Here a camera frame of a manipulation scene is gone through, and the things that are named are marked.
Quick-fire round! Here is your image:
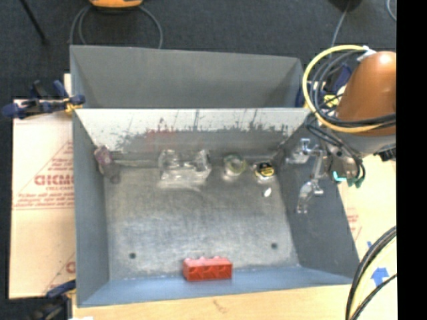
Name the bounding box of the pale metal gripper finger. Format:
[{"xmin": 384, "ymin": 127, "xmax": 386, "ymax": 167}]
[
  {"xmin": 296, "ymin": 177, "xmax": 325, "ymax": 215},
  {"xmin": 285, "ymin": 137, "xmax": 323, "ymax": 165}
]

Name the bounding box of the black and yellow round object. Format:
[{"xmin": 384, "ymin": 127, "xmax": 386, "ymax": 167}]
[{"xmin": 254, "ymin": 161, "xmax": 277, "ymax": 181}]

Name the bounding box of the greenish clear glass jar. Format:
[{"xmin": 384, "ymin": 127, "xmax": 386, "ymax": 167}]
[{"xmin": 222, "ymin": 154, "xmax": 248, "ymax": 181}]

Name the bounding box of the grey metal bin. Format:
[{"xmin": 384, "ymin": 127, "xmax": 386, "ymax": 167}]
[{"xmin": 69, "ymin": 44, "xmax": 363, "ymax": 308}]

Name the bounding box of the clear glass object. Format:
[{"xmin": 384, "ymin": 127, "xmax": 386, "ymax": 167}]
[{"xmin": 157, "ymin": 149, "xmax": 213, "ymax": 189}]

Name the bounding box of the red toy brick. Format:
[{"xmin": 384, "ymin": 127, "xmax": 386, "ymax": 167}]
[{"xmin": 182, "ymin": 255, "xmax": 234, "ymax": 282}]

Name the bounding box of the purple translucent object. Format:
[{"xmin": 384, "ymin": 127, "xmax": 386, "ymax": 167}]
[{"xmin": 93, "ymin": 145, "xmax": 115, "ymax": 176}]

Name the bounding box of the brown cardboard board red print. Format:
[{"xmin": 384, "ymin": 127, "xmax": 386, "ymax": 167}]
[{"xmin": 8, "ymin": 100, "xmax": 397, "ymax": 300}]

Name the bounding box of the black cylinder on white bracket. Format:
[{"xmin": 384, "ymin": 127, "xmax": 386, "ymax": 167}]
[{"xmin": 375, "ymin": 147, "xmax": 397, "ymax": 162}]

